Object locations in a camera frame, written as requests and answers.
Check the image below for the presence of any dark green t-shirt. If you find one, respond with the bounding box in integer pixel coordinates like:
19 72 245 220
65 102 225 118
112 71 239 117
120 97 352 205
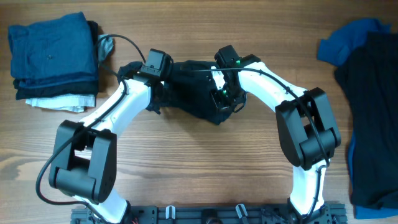
118 60 232 125

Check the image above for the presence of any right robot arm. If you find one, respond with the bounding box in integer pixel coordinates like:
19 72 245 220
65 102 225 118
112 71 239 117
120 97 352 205
212 53 341 220

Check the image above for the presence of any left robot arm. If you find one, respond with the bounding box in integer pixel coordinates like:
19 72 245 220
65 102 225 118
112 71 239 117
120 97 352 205
49 75 158 223

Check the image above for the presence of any bright blue t-shirt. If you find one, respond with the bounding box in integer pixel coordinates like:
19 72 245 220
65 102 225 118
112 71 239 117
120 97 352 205
317 18 397 219

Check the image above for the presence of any folded light grey garment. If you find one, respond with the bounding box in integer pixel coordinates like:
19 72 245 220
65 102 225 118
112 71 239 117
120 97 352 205
98 37 114 62

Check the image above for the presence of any folded black garment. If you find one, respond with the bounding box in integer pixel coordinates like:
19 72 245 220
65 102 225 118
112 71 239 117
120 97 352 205
12 20 100 101

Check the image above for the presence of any folded white garment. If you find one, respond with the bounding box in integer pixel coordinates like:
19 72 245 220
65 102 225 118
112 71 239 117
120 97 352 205
25 94 96 113

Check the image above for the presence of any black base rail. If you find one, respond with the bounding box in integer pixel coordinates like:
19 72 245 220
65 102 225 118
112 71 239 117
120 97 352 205
70 203 348 224

